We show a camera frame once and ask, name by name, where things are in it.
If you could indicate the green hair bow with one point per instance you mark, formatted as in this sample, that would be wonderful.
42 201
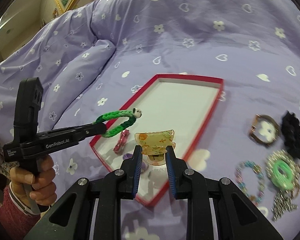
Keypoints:
282 173

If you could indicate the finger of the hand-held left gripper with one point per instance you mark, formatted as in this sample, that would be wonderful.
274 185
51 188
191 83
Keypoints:
90 127
90 136

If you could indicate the red shallow box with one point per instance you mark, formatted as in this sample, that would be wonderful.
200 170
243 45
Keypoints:
180 105

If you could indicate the purple floral blanket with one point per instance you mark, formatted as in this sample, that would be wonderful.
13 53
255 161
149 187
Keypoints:
190 42

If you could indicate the person's left forearm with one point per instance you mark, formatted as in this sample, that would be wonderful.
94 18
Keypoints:
7 210

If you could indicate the yellow floral hair claw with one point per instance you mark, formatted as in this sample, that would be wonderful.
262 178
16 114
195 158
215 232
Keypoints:
155 140

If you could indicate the person's left hand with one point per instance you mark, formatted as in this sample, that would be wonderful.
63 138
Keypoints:
45 166

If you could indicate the purple heart hair clip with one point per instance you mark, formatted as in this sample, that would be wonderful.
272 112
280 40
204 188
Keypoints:
127 157

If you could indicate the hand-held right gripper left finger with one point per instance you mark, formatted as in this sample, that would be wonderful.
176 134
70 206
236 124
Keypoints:
137 172

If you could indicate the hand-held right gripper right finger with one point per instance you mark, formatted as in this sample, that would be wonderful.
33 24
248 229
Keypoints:
170 175

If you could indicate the black scrunchie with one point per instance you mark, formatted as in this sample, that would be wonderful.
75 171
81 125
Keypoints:
291 135

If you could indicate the pink hair clip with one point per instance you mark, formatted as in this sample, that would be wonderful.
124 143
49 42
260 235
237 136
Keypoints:
120 143

